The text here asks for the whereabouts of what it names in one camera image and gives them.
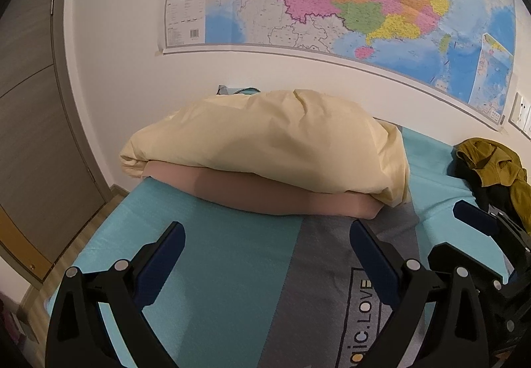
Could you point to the teal and grey bed sheet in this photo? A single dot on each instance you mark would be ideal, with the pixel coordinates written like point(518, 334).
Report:
point(228, 268)

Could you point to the white wall socket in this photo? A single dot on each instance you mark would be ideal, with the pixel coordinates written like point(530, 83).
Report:
point(522, 113)

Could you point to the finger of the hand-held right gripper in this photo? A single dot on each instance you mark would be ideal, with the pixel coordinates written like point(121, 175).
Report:
point(477, 218)
point(464, 256)

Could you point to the olive green garment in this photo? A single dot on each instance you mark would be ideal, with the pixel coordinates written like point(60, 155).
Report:
point(485, 156)

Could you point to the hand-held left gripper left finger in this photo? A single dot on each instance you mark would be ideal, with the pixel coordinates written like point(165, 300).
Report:
point(159, 268)

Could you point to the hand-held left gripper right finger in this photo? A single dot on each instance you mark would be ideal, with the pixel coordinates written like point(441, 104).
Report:
point(373, 268)

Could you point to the pink pillow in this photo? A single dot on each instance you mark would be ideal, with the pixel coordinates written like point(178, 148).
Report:
point(249, 193)

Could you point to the brown wooden door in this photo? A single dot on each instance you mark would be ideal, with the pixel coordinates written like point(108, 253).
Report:
point(33, 144)

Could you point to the cream large garment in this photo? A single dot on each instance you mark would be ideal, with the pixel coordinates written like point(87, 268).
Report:
point(269, 135)

